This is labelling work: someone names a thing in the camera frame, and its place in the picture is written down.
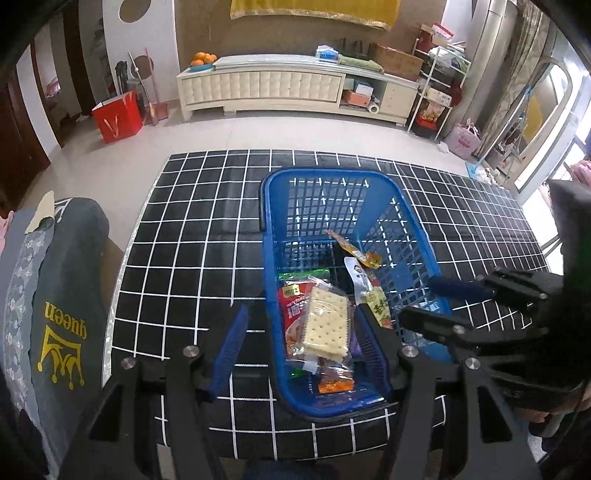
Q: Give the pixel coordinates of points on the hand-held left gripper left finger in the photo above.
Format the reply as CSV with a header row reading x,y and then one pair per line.
x,y
231,344

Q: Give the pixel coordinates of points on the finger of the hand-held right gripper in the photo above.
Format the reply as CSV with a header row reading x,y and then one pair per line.
x,y
429,323
457,287

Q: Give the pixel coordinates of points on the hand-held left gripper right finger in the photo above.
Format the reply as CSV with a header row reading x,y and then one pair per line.
x,y
369,344

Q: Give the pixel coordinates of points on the yellow orange snack packet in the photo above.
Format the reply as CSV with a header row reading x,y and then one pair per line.
x,y
378,309

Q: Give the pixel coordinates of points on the clear cracker packet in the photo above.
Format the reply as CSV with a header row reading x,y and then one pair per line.
x,y
323,323

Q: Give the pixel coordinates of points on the red snack packet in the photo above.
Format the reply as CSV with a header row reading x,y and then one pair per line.
x,y
291,318

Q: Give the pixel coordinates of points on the white snack packet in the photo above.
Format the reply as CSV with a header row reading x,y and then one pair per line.
x,y
358,277

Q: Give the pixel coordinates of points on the brown orange snack strip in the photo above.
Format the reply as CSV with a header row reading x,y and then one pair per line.
x,y
355,251

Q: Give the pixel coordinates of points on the green snack packet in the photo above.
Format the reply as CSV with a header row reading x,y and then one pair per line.
x,y
300,275

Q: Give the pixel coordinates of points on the blue plastic basket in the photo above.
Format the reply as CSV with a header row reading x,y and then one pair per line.
x,y
323,203

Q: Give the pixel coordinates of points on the person's right hand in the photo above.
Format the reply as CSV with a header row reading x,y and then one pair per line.
x,y
545,415

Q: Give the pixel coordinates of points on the black grid mat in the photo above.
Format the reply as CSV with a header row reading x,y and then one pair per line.
x,y
194,230

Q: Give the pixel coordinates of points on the pink bag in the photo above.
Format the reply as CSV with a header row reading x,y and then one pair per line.
x,y
464,141

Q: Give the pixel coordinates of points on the grey crown print cushion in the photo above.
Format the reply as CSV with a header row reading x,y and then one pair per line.
x,y
55,323

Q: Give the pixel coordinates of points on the white metal rack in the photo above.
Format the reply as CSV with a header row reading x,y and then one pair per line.
x,y
438,92

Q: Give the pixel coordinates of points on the white paper roll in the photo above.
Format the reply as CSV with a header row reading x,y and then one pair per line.
x,y
373,108

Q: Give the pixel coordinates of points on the cardboard box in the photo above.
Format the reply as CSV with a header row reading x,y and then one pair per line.
x,y
397,62

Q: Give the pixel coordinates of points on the green folded cloth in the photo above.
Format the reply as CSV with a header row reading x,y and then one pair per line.
x,y
360,62

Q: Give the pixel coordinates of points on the red gift bag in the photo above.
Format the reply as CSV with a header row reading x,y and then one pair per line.
x,y
117,117

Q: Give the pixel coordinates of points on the red box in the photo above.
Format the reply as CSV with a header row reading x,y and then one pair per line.
x,y
437,34

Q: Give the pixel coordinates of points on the pink cloth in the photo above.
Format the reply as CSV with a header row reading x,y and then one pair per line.
x,y
2,230

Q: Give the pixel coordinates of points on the cream tv cabinet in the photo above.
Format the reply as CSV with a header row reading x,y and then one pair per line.
x,y
277,87

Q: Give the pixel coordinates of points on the tissue box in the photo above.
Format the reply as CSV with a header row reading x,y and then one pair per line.
x,y
328,53

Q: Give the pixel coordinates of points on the broom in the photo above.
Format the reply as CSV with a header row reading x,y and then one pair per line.
x,y
143,87

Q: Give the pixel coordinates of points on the blue plate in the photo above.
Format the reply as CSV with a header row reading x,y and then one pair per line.
x,y
201,68

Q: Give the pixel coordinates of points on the pile of oranges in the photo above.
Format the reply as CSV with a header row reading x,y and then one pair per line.
x,y
203,58

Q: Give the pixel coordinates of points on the brown wooden door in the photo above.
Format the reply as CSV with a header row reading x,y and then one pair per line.
x,y
18,138

